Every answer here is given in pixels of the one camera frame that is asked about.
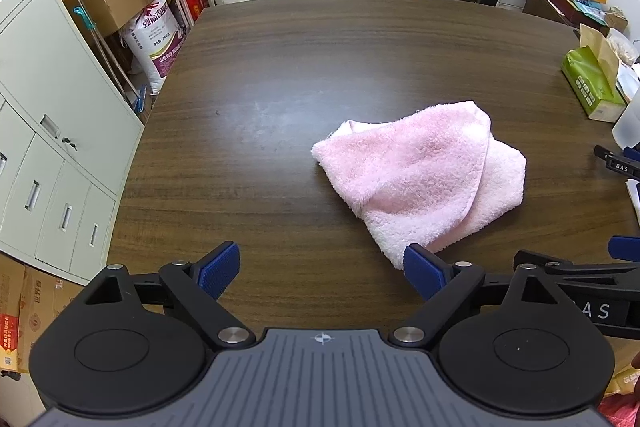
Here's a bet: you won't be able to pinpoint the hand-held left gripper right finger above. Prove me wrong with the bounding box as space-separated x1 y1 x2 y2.
390 243 571 350

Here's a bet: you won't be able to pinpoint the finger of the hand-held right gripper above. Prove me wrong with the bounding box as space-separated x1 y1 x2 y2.
607 234 640 261
514 249 640 290

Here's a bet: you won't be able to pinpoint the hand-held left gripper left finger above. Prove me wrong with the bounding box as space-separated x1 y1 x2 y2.
75 241 255 350

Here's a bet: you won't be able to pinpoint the pink towel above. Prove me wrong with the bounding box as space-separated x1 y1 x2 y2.
311 101 527 271

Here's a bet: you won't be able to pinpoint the white paper sheet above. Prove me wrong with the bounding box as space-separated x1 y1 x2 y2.
625 179 640 228

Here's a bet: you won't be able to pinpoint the red plastic bag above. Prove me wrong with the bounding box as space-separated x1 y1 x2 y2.
600 394 640 427

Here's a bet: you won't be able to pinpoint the translucent plastic cup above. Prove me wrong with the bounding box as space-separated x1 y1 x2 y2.
612 96 640 148

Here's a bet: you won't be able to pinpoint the green tissue pack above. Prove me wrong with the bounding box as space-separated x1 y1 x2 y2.
561 24 629 124

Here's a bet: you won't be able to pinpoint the flattened cardboard boxes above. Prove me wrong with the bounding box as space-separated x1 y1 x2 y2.
0 254 86 375

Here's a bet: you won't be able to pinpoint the clear plastic bag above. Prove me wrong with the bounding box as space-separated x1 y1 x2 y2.
606 28 640 66

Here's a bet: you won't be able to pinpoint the white printed sack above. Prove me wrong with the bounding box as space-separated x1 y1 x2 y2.
120 0 187 95

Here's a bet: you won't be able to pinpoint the grey metal cabinet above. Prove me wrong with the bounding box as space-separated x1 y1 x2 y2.
0 0 146 285

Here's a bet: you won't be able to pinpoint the mop with teal clip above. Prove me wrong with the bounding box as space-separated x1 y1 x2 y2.
67 0 148 114

